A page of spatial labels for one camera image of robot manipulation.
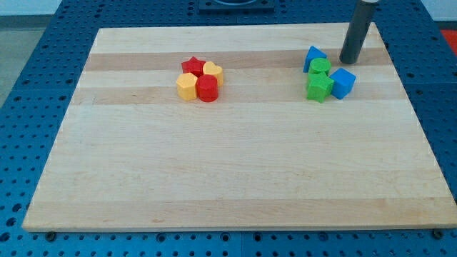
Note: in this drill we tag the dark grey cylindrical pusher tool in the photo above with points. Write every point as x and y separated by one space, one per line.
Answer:
357 30

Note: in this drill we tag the blue cube block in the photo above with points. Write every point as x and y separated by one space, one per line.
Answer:
343 83

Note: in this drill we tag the wooden board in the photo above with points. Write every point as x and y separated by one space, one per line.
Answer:
132 156

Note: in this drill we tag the blue triangular block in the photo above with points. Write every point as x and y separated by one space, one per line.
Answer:
313 53

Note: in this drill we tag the green cylinder block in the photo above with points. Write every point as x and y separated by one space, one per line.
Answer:
319 65

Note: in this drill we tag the green star block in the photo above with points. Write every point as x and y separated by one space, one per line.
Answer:
319 87

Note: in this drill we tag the yellow heart block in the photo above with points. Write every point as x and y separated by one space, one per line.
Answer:
210 68

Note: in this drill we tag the red cylinder block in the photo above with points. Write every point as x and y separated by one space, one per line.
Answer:
207 88

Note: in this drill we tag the red star block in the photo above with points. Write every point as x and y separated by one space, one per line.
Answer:
194 66

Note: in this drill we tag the yellow pentagon block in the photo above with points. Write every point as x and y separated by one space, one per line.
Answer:
186 86

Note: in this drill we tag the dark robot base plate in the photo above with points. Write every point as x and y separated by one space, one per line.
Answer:
210 6

